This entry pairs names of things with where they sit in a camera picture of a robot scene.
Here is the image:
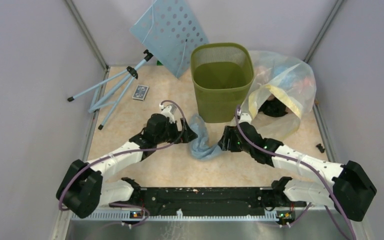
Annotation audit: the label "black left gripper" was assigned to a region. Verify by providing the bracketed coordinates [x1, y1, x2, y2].
[155, 117, 198, 145]

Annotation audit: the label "light blue trash bag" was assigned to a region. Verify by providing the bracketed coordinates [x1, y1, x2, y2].
[189, 114, 222, 162]

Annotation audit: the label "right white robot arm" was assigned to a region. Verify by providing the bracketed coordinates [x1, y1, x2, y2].
[217, 122, 377, 222]

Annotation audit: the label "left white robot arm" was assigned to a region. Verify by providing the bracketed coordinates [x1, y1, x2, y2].
[56, 113, 198, 218]

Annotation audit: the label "black crumpled trash bag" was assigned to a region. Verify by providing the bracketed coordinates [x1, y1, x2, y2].
[258, 98, 288, 118]

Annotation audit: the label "green plastic trash bin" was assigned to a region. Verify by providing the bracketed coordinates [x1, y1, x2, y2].
[190, 42, 255, 124]

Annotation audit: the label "playing card deck box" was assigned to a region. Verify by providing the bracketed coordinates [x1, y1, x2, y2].
[132, 84, 149, 102]

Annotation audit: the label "clear yellow-banded plastic bag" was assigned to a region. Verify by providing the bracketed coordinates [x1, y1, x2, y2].
[241, 50, 317, 141]

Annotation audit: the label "blue tripod stand legs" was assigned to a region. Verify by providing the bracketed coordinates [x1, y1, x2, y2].
[67, 49, 154, 130]

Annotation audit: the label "small black clip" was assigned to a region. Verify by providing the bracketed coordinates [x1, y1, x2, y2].
[315, 143, 326, 153]

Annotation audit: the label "blue perforated music stand desk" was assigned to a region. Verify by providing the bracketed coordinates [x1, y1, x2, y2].
[130, 0, 209, 78]

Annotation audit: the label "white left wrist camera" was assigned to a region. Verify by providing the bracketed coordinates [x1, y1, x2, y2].
[159, 103, 177, 124]

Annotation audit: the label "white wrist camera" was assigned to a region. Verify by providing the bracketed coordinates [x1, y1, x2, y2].
[235, 112, 253, 125]
[159, 103, 177, 124]

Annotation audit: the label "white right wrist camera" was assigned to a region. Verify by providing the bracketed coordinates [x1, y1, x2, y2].
[235, 112, 253, 125]

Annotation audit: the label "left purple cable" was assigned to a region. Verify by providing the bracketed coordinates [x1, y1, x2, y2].
[57, 99, 186, 212]

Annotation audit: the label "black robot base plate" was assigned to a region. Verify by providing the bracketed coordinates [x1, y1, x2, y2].
[124, 177, 307, 217]

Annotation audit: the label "white slotted cable duct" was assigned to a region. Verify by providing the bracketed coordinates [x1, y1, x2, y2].
[71, 209, 279, 222]

